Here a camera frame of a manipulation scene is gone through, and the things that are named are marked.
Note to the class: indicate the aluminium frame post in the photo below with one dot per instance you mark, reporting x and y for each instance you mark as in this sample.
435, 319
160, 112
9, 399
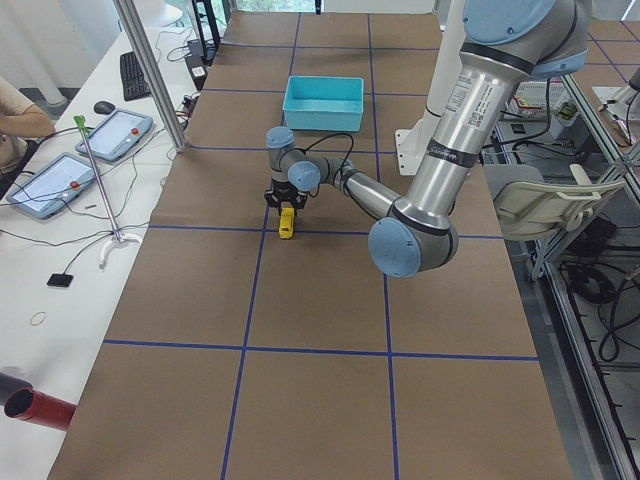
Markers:
138, 39

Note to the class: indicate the white plastic chair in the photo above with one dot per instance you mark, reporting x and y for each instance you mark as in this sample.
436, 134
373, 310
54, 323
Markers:
528, 208

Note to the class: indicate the teach pendant tablet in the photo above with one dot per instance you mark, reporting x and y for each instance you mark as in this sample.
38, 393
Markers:
117, 134
53, 187

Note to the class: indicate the light blue plastic bin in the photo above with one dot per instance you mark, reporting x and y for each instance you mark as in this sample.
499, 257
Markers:
324, 103

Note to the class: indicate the near teach pendant tablet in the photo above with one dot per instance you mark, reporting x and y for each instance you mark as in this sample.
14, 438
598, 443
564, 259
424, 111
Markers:
53, 187

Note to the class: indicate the black keyboard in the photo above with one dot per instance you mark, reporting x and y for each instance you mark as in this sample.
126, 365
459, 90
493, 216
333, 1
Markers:
134, 85

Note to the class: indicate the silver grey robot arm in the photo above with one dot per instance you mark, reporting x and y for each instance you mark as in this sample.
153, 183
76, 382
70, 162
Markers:
504, 43

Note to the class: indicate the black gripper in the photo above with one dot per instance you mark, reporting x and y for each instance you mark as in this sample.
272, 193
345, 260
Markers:
283, 195

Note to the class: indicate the far teach pendant tablet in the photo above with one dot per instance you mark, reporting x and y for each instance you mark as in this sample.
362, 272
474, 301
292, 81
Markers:
117, 134

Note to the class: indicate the white labelled box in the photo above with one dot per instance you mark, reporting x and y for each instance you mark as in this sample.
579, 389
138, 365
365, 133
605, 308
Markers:
531, 99

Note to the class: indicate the seated person in beige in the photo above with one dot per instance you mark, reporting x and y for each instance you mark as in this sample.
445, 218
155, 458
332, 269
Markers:
23, 123

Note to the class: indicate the red black tube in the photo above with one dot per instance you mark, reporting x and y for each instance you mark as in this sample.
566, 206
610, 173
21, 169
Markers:
21, 401

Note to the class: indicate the small black square pad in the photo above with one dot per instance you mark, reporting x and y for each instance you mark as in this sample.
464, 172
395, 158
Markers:
59, 280

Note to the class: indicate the black computer mouse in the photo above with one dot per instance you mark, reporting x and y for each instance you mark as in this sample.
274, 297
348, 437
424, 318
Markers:
103, 107

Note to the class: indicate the yellow beetle toy car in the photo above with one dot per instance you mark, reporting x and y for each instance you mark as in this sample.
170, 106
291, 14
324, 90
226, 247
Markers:
286, 224

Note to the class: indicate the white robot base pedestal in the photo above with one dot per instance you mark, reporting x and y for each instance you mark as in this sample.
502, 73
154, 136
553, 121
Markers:
411, 144

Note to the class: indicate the black power adapter box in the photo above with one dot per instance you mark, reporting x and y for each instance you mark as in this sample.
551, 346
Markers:
197, 70

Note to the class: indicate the metal rod white stand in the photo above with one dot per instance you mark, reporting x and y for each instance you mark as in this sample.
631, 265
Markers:
118, 238

